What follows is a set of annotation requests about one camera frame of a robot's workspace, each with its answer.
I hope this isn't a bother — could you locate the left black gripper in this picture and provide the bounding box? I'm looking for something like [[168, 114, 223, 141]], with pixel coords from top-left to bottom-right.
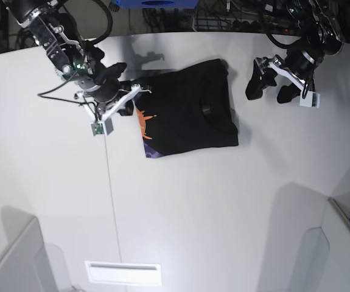
[[245, 45, 324, 104]]

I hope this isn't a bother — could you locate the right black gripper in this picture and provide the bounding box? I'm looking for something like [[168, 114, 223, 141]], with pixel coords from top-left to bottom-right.
[[77, 62, 135, 116]]

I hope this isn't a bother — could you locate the black T-shirt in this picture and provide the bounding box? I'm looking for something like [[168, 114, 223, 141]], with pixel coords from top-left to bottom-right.
[[134, 58, 239, 158]]

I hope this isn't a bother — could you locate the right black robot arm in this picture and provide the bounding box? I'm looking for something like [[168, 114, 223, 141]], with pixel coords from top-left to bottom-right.
[[4, 1, 134, 120]]

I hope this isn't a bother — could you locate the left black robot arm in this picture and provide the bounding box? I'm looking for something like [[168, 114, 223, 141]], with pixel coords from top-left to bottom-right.
[[245, 1, 345, 108]]

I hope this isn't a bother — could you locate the blue plastic box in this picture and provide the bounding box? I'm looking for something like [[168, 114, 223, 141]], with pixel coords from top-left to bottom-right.
[[114, 0, 199, 9]]

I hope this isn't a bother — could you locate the white table slot plate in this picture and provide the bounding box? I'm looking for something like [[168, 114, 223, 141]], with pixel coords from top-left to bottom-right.
[[85, 261, 162, 287]]

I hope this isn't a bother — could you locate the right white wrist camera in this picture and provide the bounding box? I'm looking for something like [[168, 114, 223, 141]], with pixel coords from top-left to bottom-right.
[[74, 82, 152, 136]]

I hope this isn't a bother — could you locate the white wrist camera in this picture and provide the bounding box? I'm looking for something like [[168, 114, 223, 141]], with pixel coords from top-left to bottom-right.
[[254, 55, 320, 108], [74, 82, 152, 136]]

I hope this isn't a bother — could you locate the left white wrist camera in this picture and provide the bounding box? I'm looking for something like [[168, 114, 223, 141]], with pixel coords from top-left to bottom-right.
[[254, 55, 320, 108]]

